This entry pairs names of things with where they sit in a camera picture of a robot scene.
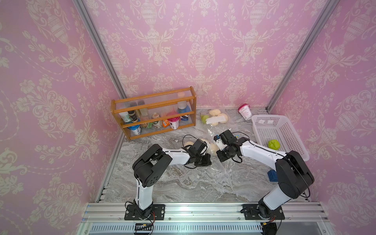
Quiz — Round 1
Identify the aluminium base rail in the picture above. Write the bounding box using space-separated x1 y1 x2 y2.
77 202 335 235

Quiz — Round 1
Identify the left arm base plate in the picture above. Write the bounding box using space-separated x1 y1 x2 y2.
124 203 165 221

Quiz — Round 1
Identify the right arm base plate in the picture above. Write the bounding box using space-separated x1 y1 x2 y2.
240 204 285 221

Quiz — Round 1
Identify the orange snack packet on shelf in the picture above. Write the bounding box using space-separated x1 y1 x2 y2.
162 119 170 128

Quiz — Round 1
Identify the blue white bottle on shelf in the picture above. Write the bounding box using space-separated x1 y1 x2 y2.
177 101 191 121

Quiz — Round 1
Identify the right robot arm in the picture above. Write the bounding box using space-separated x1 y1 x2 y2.
213 130 314 219

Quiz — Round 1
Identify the white plastic basket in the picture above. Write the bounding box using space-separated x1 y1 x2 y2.
252 115 309 162

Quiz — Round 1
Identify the wooden shelf rack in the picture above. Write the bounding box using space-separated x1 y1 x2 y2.
110 86 197 140

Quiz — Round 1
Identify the clear zip-top bag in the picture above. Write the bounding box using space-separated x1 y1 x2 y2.
200 109 233 139
182 134 232 169

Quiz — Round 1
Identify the blue cube block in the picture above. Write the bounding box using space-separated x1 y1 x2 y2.
267 169 278 182

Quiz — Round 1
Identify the green pear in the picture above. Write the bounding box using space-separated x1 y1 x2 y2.
268 140 281 150
201 115 210 124

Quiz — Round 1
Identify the beige pear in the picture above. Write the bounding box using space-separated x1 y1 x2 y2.
184 141 194 147
206 143 219 156

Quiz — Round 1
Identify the pink lid yogurt cup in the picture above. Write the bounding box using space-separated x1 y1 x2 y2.
238 103 252 120

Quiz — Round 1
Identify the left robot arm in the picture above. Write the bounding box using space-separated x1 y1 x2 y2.
132 139 212 219

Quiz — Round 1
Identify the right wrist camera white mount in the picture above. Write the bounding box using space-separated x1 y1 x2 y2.
213 135 227 151

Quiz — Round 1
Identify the pink lid cup on shelf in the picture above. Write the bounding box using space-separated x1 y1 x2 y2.
167 112 180 130

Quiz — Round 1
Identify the white green bottle on shelf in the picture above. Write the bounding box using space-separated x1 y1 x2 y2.
119 112 132 123

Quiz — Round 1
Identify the blue lid cup lower shelf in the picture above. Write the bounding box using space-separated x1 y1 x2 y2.
128 125 141 136

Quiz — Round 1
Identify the dark spice jar on shelf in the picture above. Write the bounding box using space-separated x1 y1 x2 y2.
128 110 138 122

